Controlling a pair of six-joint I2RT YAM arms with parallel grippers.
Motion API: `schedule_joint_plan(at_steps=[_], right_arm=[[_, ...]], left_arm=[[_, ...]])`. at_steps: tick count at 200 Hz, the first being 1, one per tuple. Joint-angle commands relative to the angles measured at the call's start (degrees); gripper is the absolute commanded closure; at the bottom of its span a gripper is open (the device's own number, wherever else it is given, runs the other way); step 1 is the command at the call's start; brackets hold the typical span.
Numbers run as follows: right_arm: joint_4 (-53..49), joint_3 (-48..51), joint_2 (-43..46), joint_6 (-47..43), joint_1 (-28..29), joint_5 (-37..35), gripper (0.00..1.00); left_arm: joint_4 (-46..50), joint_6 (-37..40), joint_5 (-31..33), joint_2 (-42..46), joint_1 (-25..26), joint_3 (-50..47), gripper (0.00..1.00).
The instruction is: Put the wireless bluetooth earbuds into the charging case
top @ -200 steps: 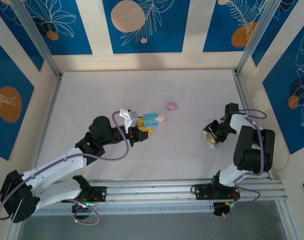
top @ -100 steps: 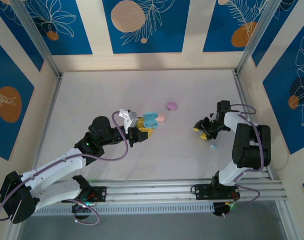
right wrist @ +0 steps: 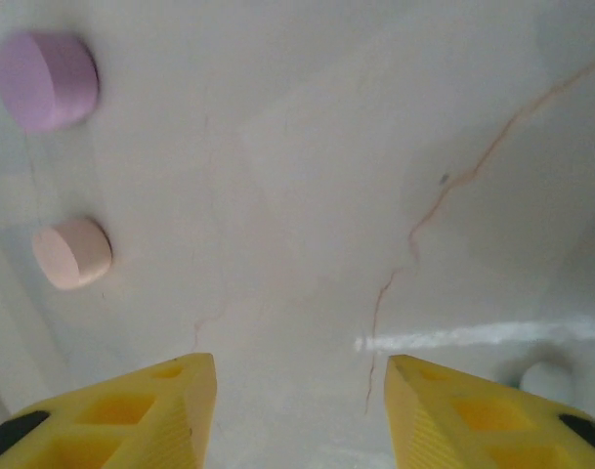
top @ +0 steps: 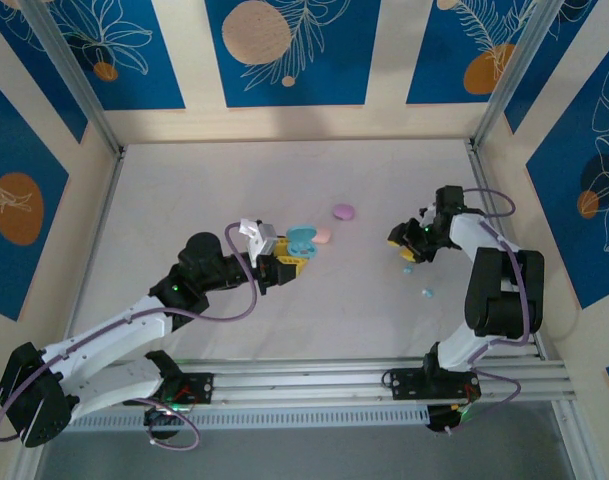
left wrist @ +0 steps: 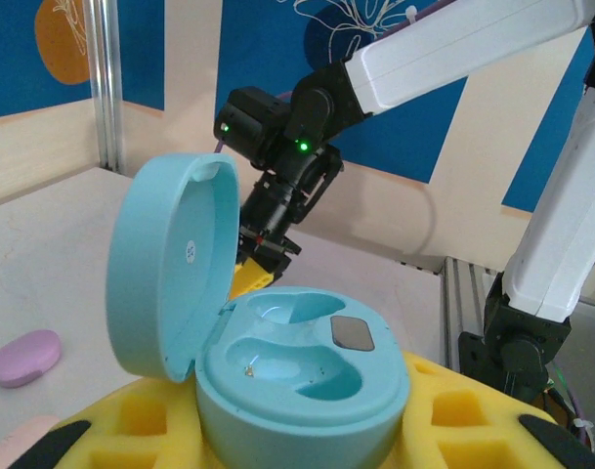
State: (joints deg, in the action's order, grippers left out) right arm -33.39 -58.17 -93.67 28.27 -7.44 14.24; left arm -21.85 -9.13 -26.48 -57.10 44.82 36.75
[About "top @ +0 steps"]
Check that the blue earbud charging case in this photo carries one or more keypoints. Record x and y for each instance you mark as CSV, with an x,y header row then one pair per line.
x,y
301,235

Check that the peach earbud charging case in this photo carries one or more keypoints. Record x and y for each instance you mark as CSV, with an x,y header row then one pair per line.
x,y
323,236

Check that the purple earbud charging case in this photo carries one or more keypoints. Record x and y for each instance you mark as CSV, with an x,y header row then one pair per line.
x,y
344,211

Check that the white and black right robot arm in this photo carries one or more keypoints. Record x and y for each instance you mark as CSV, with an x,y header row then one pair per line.
x,y
504,300

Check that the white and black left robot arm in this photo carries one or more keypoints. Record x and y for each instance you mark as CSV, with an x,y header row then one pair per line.
x,y
34,400

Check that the blue poster feather orange circle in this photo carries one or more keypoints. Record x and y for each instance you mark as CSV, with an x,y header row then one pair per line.
x,y
434,75

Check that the black controller box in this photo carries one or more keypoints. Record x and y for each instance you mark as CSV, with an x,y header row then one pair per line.
x,y
161,417
441,419

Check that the blue poster large beige circle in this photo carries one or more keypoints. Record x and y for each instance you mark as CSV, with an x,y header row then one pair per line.
x,y
334,75

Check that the blue poster white flower outline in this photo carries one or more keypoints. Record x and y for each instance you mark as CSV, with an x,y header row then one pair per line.
x,y
159,85

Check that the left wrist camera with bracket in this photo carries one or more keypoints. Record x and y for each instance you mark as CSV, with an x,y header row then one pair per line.
x,y
266,237

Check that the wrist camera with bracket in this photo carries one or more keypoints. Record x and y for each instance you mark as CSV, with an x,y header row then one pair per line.
x,y
266,237
426,212

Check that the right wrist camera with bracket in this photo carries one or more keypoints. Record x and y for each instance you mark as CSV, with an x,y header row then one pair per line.
x,y
426,212

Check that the aluminium side rail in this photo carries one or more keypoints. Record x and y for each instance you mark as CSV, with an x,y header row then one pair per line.
x,y
476,165
109,200

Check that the aluminium mounting rail beam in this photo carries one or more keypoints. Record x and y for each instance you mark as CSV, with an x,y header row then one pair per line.
x,y
304,382

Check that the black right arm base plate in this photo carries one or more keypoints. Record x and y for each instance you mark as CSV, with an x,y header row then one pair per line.
x,y
404,385

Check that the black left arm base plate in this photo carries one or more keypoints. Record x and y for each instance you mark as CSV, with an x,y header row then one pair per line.
x,y
201,387

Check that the aluminium corner post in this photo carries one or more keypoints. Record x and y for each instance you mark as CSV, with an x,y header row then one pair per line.
x,y
75,75
511,70

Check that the aluminium frame leg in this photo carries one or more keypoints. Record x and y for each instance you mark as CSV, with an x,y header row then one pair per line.
x,y
26,465
579,450

